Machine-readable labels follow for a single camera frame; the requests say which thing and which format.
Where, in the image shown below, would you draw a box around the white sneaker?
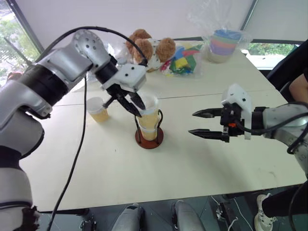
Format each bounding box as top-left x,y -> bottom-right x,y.
253,193 -> 278,231

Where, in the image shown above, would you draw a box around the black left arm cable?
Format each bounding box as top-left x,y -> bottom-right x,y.
38,26 -> 148,231

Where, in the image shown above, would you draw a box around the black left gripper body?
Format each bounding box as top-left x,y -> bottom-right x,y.
102,83 -> 136,108

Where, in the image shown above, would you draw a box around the black table frame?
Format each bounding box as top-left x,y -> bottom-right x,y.
208,192 -> 244,231

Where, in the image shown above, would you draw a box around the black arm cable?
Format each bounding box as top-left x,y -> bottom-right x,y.
233,102 -> 308,155
38,26 -> 148,231

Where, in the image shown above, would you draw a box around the grey rounded leg cover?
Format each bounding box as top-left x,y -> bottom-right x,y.
111,203 -> 146,231
171,200 -> 205,231

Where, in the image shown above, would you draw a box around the bystander leg black trousers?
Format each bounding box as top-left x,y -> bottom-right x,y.
261,182 -> 308,218

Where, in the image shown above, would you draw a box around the white floor cable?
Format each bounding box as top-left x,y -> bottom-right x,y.
227,197 -> 242,231

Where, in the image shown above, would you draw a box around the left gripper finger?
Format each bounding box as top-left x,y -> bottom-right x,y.
129,91 -> 147,111
117,94 -> 143,118

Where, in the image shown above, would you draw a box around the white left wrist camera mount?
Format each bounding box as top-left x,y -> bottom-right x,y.
100,63 -> 148,93

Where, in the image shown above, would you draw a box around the wire cup holder brown base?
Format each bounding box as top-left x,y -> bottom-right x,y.
134,109 -> 165,150

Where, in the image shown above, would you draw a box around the clear cup with liquid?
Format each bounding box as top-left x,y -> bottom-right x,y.
86,96 -> 111,124

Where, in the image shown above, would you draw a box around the dark window frame bar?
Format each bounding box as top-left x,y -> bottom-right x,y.
11,0 -> 45,55

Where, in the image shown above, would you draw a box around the bag of colourful blocks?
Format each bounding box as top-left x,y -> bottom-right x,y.
158,42 -> 205,79

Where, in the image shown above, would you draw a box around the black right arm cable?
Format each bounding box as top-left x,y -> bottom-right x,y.
233,102 -> 308,155

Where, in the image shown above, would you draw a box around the brown white plush bear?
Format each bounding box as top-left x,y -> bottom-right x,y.
125,28 -> 155,66
146,37 -> 177,73

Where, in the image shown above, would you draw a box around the clear plastic bag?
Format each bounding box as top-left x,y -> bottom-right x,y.
187,6 -> 254,65

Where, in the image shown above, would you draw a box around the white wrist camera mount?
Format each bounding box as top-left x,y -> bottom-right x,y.
220,83 -> 253,141
100,63 -> 148,93

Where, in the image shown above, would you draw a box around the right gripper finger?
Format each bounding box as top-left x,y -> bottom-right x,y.
192,108 -> 224,119
188,128 -> 224,141

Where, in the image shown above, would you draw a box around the stack of pastel bowls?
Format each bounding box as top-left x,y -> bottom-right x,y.
207,29 -> 243,64

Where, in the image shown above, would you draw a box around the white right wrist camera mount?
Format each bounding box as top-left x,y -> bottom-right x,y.
220,83 -> 253,141

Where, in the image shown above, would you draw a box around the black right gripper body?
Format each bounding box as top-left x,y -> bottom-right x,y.
219,105 -> 246,143

